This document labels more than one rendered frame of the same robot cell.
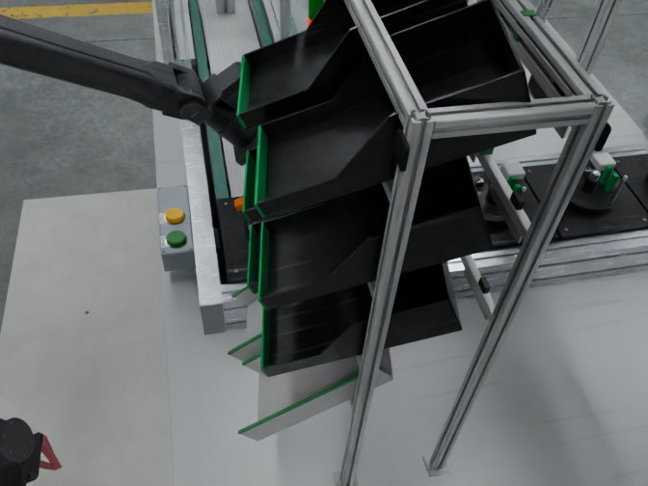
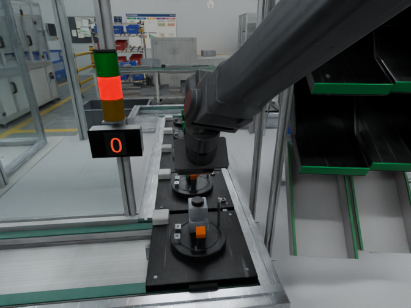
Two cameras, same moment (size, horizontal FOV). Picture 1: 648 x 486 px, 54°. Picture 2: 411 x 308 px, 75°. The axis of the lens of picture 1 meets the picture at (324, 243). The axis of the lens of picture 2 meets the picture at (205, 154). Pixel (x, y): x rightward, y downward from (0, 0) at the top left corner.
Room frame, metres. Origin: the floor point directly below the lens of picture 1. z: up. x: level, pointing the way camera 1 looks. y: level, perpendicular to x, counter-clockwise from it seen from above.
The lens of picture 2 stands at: (0.84, 0.62, 1.45)
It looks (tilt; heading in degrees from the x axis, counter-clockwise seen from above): 24 degrees down; 280
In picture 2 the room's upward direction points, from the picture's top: straight up
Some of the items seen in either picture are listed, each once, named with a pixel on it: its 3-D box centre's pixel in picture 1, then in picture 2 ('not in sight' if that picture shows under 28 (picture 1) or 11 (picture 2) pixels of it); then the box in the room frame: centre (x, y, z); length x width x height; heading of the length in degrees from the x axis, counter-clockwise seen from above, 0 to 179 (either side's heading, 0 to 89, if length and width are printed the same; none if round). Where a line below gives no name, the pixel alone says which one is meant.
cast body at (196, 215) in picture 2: not in sight; (197, 209); (0.95, 0.10, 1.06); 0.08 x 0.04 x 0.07; 105
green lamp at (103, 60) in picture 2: (321, 4); (106, 64); (1.16, 0.04, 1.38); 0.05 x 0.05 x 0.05
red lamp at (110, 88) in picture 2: not in sight; (110, 87); (1.16, 0.04, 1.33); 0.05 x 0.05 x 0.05
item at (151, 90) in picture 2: not in sight; (155, 90); (2.87, -4.93, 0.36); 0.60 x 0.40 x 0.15; 16
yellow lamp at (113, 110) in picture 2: not in sight; (113, 108); (1.16, 0.04, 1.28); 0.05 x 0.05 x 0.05
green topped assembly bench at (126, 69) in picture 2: not in sight; (158, 85); (2.82, -5.00, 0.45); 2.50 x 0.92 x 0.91; 16
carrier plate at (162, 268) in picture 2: (277, 233); (198, 244); (0.94, 0.10, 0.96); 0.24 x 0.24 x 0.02; 15
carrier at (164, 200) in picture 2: not in sight; (192, 177); (1.01, -0.14, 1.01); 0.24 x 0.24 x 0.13; 15
